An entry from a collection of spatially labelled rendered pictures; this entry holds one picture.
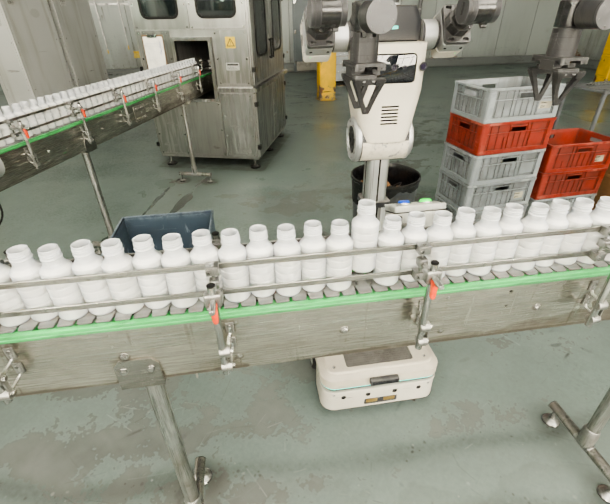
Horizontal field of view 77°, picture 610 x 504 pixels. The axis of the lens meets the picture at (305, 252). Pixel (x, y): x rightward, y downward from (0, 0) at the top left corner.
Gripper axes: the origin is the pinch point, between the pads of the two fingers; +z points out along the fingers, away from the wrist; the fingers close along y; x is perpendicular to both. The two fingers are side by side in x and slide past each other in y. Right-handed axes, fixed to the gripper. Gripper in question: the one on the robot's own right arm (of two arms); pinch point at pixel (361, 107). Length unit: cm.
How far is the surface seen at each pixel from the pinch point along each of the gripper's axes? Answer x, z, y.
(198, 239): -37.7, 20.4, 15.3
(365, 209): -3.2, 16.9, 16.3
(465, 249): 20.8, 28.7, 18.1
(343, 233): -7.9, 21.8, 16.8
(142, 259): -49, 24, 15
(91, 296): -61, 31, 16
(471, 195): 140, 100, -154
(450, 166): 134, 85, -180
